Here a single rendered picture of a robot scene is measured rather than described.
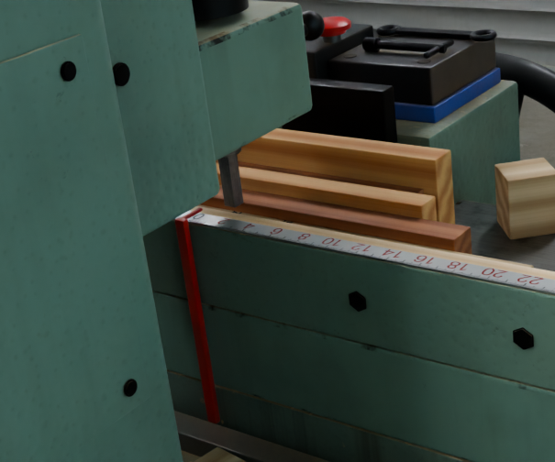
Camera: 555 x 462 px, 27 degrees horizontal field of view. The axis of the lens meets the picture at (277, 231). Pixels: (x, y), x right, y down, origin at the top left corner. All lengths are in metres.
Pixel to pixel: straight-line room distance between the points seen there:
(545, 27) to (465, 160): 3.21
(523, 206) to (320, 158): 0.14
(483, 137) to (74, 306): 0.44
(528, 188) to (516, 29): 3.34
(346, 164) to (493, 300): 0.19
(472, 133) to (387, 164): 0.12
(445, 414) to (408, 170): 0.16
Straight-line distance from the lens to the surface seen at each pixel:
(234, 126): 0.67
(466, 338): 0.61
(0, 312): 0.46
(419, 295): 0.62
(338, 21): 0.85
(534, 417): 0.62
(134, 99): 0.56
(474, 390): 0.63
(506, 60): 0.98
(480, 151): 0.85
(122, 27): 0.55
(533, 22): 4.05
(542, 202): 0.76
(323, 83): 0.81
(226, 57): 0.66
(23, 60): 0.45
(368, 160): 0.74
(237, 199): 0.73
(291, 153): 0.77
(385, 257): 0.62
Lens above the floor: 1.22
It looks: 23 degrees down
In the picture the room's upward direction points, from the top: 7 degrees counter-clockwise
